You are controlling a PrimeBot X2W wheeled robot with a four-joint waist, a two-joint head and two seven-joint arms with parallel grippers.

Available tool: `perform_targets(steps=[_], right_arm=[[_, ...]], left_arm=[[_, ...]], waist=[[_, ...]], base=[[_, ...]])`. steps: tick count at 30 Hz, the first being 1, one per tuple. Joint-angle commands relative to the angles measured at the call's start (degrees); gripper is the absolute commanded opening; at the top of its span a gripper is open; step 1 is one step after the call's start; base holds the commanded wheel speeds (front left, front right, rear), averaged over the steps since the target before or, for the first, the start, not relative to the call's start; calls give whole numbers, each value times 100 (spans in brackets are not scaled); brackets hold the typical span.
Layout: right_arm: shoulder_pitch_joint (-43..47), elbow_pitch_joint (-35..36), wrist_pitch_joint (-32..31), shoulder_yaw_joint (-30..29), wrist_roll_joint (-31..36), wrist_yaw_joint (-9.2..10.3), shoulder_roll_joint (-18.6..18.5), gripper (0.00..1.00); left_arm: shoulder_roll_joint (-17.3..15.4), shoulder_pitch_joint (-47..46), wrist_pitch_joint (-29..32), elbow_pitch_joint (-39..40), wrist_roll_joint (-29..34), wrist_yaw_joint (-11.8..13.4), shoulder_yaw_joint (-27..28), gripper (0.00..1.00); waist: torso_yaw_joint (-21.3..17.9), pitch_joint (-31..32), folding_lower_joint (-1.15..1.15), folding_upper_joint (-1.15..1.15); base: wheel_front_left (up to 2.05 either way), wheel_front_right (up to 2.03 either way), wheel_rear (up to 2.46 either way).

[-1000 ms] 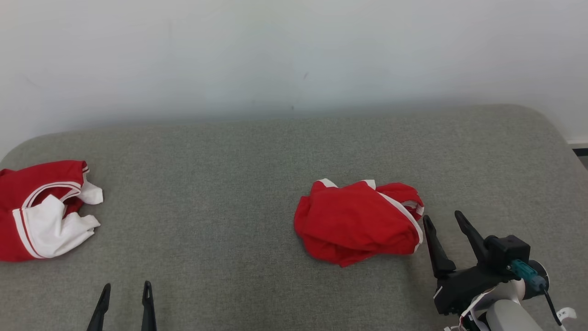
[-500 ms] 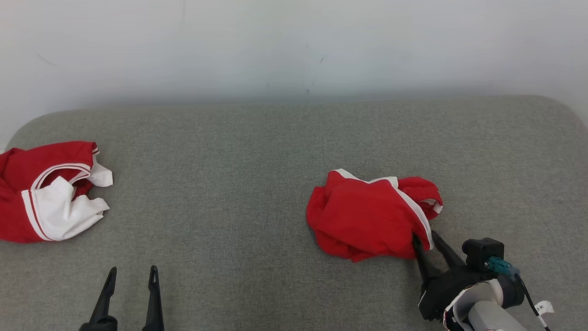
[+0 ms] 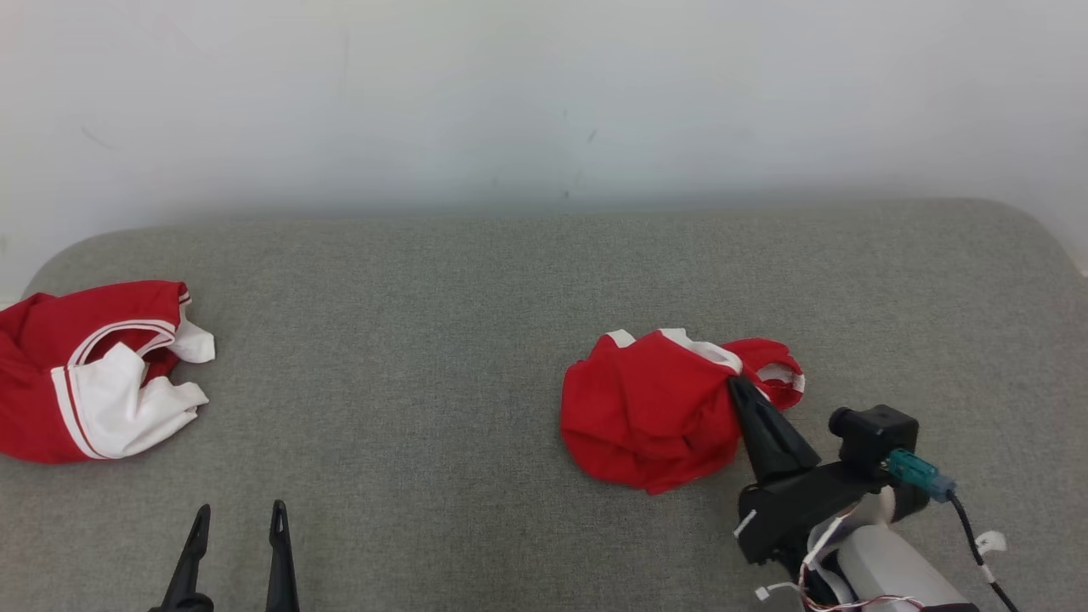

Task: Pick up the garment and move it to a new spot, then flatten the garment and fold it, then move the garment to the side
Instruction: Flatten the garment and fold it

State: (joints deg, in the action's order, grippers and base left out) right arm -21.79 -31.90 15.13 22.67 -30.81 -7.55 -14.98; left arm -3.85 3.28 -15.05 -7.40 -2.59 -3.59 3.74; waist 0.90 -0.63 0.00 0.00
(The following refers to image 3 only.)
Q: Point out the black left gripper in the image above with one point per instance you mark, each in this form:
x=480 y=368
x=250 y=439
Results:
x=187 y=605

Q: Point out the red white basketball jersey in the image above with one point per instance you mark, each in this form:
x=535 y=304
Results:
x=51 y=340

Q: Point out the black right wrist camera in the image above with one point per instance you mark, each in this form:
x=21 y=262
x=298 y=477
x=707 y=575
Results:
x=880 y=433

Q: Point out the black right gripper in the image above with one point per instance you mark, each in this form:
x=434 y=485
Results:
x=790 y=510

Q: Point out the red shorts white trim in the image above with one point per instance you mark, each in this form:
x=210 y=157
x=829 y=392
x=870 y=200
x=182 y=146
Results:
x=646 y=408

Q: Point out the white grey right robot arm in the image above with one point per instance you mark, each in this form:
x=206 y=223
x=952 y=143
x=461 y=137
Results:
x=884 y=569

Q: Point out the grey fabric sofa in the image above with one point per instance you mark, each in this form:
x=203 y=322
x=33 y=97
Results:
x=467 y=340

